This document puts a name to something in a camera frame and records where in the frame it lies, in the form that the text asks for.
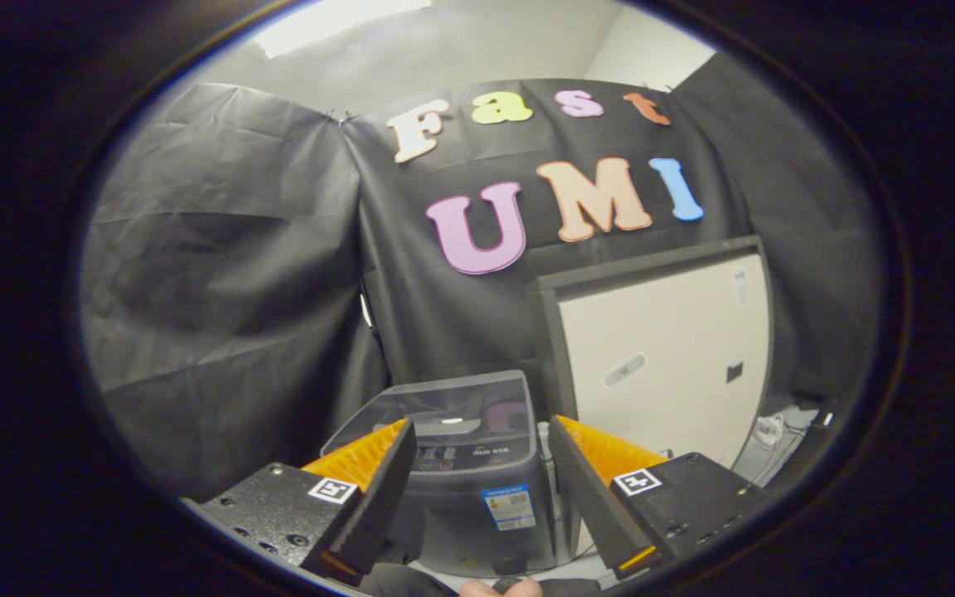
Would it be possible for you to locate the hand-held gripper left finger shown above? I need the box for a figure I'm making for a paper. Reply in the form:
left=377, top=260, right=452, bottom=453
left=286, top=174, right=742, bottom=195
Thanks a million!
left=183, top=419, right=418, bottom=588

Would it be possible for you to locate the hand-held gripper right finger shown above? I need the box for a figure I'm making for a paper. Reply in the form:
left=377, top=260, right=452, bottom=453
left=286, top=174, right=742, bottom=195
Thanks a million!
left=545, top=415, right=766, bottom=580

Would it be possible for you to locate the grey washing machine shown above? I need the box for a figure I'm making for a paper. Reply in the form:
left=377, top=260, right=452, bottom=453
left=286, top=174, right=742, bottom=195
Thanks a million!
left=320, top=371, right=563, bottom=579

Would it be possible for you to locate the black backdrop cloth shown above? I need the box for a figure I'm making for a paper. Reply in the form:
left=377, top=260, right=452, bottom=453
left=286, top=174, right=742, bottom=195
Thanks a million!
left=80, top=54, right=885, bottom=502

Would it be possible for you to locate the grey drain hose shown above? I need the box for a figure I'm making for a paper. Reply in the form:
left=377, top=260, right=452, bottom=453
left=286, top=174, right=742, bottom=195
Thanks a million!
left=536, top=421, right=579, bottom=565

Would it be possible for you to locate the white cabinet with dark frame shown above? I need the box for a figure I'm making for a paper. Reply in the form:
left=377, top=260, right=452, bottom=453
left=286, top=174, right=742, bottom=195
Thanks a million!
left=537, top=235, right=777, bottom=490

